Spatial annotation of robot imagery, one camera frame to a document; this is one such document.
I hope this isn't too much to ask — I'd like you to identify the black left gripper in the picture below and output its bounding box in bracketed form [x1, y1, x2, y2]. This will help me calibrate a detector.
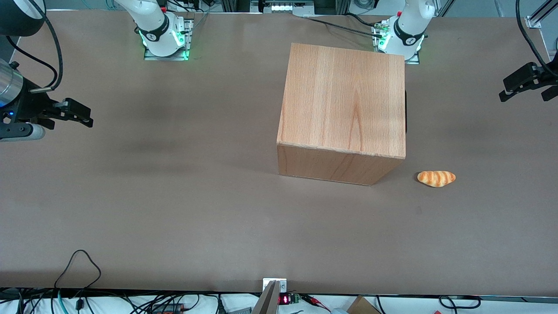
[499, 62, 558, 102]

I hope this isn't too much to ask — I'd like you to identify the black cable across table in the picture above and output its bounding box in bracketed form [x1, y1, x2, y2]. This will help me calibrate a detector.
[303, 13, 385, 38]

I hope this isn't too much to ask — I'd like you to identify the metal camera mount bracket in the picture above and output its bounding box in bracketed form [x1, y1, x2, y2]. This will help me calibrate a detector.
[251, 278, 288, 314]

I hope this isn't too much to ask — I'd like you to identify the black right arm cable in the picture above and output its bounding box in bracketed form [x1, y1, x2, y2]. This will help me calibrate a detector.
[6, 0, 64, 93]

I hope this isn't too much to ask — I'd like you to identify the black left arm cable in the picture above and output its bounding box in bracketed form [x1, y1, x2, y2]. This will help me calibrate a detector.
[516, 0, 558, 75]

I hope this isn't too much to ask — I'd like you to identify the black coiled cable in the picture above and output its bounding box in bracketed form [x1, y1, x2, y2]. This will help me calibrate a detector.
[438, 295, 483, 311]

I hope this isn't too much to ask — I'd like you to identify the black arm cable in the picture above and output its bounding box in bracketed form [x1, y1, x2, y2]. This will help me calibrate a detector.
[516, 0, 558, 75]
[6, 0, 64, 93]

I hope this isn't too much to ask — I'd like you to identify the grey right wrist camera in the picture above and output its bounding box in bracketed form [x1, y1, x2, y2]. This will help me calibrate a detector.
[0, 123, 46, 141]

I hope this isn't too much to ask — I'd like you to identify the brown cardboard piece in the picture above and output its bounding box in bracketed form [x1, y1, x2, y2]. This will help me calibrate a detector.
[346, 296, 382, 314]

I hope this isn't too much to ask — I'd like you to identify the aluminium frame profile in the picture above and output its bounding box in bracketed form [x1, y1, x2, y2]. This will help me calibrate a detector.
[525, 0, 558, 29]

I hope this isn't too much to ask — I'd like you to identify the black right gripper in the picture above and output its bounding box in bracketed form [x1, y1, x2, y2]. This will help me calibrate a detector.
[0, 89, 94, 130]

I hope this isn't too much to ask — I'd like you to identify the wooden drawer cabinet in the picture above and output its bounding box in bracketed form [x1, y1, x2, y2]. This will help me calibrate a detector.
[276, 42, 407, 186]

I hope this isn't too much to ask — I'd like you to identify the black looped cable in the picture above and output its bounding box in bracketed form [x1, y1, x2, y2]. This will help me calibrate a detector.
[54, 249, 102, 291]

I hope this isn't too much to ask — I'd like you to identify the toy bread roll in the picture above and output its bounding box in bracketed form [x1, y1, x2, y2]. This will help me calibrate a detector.
[417, 171, 456, 188]

